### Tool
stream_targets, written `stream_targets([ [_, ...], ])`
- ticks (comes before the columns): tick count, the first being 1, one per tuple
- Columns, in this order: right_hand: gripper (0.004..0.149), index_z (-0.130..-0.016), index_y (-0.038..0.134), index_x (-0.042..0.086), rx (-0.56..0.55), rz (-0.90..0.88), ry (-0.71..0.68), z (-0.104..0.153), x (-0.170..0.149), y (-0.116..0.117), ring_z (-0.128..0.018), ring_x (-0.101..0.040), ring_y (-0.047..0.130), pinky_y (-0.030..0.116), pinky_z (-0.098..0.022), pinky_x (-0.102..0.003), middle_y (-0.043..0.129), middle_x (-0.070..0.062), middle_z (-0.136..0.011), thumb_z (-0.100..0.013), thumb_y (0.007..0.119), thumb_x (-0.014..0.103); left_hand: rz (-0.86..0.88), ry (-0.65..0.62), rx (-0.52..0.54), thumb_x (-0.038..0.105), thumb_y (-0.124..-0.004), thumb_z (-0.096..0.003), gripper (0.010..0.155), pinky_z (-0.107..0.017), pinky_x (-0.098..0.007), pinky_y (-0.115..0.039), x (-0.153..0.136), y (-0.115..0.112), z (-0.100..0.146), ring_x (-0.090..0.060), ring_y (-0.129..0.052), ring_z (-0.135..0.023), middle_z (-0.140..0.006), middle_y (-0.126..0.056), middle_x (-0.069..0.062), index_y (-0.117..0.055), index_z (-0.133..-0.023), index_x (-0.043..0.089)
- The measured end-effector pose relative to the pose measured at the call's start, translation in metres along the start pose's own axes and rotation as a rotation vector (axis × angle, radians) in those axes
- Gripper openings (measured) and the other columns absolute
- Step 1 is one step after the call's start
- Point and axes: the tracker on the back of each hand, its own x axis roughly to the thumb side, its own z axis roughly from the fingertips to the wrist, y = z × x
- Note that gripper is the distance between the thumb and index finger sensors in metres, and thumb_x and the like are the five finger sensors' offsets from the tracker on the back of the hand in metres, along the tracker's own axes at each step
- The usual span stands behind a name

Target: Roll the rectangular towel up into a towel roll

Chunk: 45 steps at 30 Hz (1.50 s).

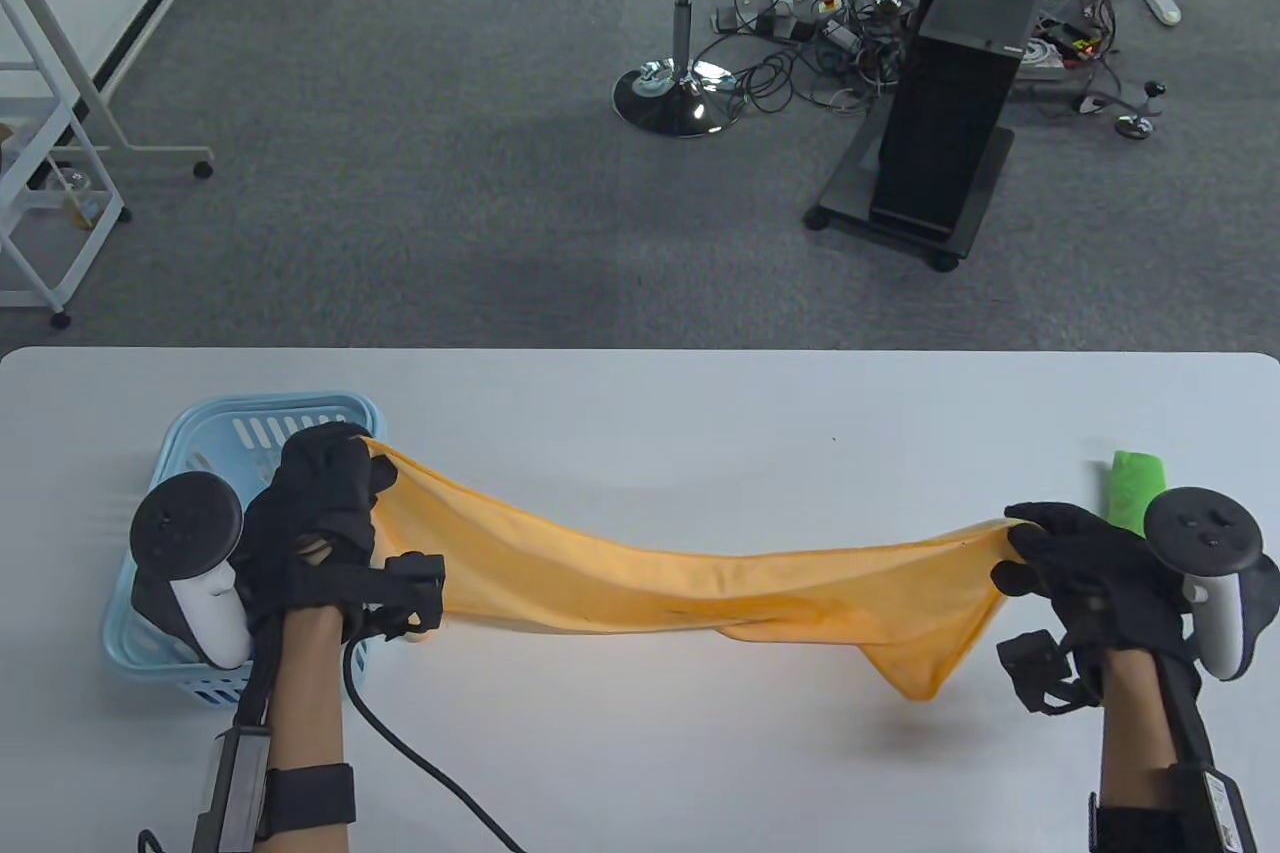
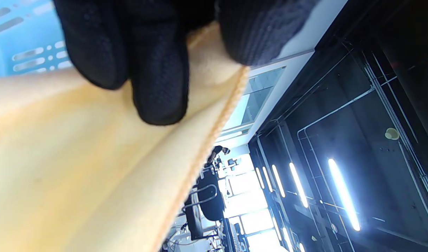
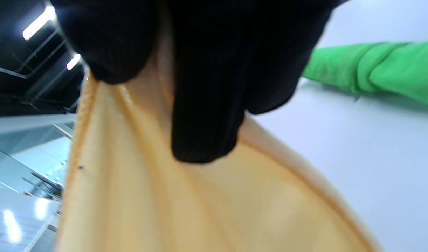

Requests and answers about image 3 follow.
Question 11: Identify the long ceiling light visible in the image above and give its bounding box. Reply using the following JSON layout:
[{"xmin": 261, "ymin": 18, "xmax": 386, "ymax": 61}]
[
  {"xmin": 22, "ymin": 6, "xmax": 56, "ymax": 41},
  {"xmin": 66, "ymin": 53, "xmax": 82, "ymax": 71}
]

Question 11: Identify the green rectangular towel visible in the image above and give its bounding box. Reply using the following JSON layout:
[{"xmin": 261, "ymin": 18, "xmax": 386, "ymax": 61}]
[{"xmin": 302, "ymin": 40, "xmax": 428, "ymax": 107}]

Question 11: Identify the orange towel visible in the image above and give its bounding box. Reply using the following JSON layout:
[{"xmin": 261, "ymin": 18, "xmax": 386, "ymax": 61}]
[{"xmin": 56, "ymin": 0, "xmax": 380, "ymax": 252}]

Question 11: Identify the person's right hand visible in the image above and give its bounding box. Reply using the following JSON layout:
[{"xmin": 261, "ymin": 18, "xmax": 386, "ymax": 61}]
[{"xmin": 49, "ymin": 0, "xmax": 348, "ymax": 164}]

